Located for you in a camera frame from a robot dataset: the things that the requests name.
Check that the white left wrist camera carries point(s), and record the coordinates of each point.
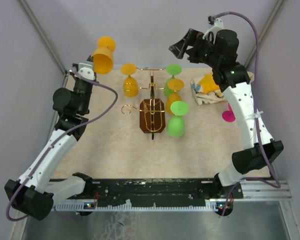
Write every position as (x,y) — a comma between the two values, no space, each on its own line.
(86,70)

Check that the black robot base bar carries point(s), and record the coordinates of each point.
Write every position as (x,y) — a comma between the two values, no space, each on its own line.
(197,188)

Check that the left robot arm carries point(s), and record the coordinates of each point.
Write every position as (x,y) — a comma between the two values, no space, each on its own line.
(31,195)

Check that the pink plastic wine glass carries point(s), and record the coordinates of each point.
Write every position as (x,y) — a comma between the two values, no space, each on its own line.
(228,115)

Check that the gold wire wine glass rack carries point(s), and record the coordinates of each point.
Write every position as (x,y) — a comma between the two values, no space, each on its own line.
(126,109)

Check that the green wine glass hung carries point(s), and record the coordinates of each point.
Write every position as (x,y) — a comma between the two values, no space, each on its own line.
(172,69)

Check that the yellow patterned folded cloth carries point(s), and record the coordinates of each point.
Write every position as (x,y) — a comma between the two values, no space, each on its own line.
(207,90)

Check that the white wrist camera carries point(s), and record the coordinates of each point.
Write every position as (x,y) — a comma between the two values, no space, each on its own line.
(215,24)
(86,70)

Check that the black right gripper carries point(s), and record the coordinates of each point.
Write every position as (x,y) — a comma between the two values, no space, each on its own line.
(179,48)

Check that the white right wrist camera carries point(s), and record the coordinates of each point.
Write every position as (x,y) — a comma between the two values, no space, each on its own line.
(215,24)

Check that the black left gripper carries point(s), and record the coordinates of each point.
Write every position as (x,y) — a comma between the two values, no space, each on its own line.
(90,59)

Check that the yellow wine glass hung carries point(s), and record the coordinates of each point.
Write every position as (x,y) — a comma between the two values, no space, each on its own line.
(130,85)

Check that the wooden rack base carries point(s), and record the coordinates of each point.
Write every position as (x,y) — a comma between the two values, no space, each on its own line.
(152,116)

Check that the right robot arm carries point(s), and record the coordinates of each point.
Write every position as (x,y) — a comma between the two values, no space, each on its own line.
(219,51)

